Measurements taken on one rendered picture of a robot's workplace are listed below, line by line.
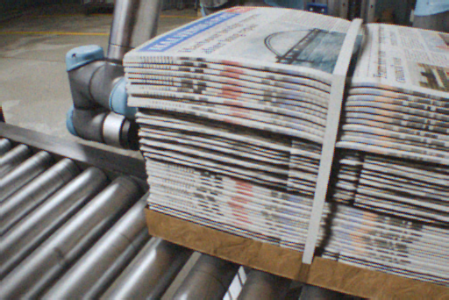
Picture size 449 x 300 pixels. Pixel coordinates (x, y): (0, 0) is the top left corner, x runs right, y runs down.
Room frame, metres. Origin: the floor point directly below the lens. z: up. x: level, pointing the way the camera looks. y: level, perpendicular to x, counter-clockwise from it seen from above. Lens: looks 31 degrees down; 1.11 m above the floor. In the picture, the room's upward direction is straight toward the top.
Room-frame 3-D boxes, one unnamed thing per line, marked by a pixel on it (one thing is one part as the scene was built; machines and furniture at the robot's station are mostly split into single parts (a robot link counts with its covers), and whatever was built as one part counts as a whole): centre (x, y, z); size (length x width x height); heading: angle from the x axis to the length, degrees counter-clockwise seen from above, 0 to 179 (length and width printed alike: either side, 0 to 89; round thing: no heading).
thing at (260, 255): (0.41, -0.04, 0.83); 0.29 x 0.16 x 0.04; 157
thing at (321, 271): (0.37, -0.14, 0.83); 0.28 x 0.06 x 0.04; 157
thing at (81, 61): (0.62, 0.25, 0.90); 0.11 x 0.08 x 0.11; 48
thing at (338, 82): (0.37, -0.14, 0.92); 0.29 x 0.01 x 0.23; 157
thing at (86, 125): (0.64, 0.26, 0.81); 0.11 x 0.08 x 0.09; 66
